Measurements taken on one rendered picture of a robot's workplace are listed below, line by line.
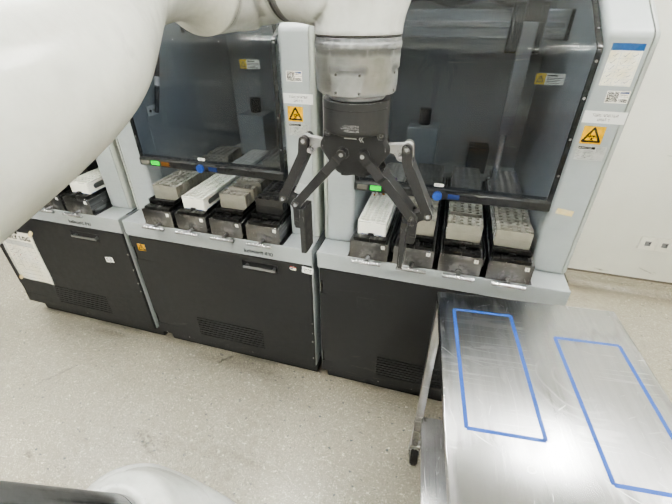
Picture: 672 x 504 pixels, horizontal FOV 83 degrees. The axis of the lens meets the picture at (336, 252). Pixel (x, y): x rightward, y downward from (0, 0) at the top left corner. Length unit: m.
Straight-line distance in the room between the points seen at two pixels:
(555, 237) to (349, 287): 0.71
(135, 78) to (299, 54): 1.11
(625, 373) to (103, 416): 1.88
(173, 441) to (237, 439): 0.26
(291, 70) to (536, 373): 1.05
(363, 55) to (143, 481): 0.55
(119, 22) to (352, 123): 0.28
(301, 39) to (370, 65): 0.87
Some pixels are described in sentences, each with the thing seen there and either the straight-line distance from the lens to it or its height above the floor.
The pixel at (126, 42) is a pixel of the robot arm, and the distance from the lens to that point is 0.19.
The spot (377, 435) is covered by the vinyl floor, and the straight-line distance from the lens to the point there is 1.75.
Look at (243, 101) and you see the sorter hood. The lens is 1.38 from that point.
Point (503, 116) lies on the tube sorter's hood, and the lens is 1.21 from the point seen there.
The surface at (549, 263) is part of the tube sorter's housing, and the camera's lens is 1.44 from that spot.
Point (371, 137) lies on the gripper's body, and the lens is 0.45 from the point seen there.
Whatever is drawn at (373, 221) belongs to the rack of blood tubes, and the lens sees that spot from 1.32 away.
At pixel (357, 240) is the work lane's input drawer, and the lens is 1.32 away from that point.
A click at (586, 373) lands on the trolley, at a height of 0.82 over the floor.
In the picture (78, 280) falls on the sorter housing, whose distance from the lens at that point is 2.30.
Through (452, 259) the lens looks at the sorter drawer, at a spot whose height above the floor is 0.79.
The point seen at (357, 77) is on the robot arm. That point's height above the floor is 1.43.
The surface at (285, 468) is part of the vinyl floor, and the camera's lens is 1.69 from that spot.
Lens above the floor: 1.49
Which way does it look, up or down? 33 degrees down
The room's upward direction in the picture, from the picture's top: straight up
